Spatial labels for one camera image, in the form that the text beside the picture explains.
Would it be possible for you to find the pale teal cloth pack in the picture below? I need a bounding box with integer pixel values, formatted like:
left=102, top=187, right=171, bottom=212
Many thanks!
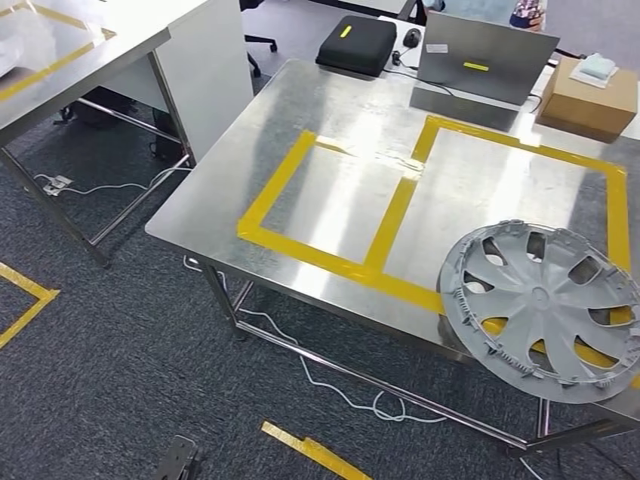
left=580, top=52, right=617, bottom=82

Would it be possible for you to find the grey laptop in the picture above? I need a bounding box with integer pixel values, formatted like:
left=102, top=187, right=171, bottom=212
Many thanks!
left=410, top=11, right=561, bottom=132

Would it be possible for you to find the cardboard box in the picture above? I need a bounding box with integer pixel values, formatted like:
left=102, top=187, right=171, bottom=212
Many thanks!
left=537, top=56, right=640, bottom=144

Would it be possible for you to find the grey plastic hubcap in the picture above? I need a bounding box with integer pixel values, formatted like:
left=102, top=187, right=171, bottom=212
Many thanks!
left=437, top=219, right=640, bottom=406

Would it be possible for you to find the yellow floor tape outline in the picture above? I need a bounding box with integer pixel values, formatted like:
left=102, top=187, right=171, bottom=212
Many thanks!
left=0, top=261, right=61, bottom=351
left=260, top=420, right=374, bottom=480

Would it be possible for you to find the white paper sheet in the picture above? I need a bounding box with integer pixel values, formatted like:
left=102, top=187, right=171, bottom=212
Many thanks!
left=568, top=59, right=620, bottom=90

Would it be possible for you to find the steel table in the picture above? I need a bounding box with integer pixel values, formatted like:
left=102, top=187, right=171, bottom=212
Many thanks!
left=0, top=0, right=193, bottom=270

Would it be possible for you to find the black office chair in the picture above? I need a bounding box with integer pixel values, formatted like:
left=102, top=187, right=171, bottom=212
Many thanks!
left=239, top=0, right=278, bottom=79
left=397, top=0, right=429, bottom=26

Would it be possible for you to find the black laptop cable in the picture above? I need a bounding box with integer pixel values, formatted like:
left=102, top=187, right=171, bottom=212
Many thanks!
left=385, top=47, right=456, bottom=99

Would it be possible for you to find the yellow table tape outline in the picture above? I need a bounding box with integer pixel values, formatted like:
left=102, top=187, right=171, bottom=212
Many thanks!
left=236, top=114, right=640, bottom=392
left=0, top=0, right=117, bottom=104

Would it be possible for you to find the white cabinet panel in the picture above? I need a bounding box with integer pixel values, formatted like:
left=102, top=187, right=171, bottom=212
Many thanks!
left=102, top=0, right=254, bottom=164

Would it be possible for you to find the steel workbench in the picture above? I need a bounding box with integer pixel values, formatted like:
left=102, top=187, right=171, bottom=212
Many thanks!
left=145, top=58, right=640, bottom=458

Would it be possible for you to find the white floor cable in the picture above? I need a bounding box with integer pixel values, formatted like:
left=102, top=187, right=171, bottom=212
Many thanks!
left=32, top=165, right=448, bottom=425

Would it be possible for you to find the person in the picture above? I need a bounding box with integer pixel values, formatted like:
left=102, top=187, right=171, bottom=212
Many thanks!
left=422, top=0, right=549, bottom=33

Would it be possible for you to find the black zip case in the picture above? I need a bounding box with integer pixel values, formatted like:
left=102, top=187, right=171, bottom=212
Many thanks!
left=315, top=14, right=398, bottom=78

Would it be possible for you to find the floor power socket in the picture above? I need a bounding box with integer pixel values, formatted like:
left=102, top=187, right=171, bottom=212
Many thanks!
left=42, top=174, right=74, bottom=198

